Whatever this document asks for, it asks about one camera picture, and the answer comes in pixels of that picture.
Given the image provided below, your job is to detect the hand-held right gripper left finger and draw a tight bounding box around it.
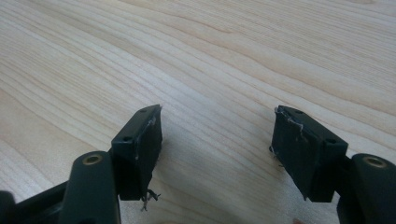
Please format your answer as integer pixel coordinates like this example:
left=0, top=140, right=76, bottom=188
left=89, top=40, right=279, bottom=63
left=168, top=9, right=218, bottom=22
left=110, top=104, right=163, bottom=202

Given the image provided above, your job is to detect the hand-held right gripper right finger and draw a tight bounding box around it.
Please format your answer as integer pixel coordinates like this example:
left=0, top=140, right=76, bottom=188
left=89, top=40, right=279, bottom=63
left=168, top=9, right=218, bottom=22
left=269, top=105, right=349, bottom=203

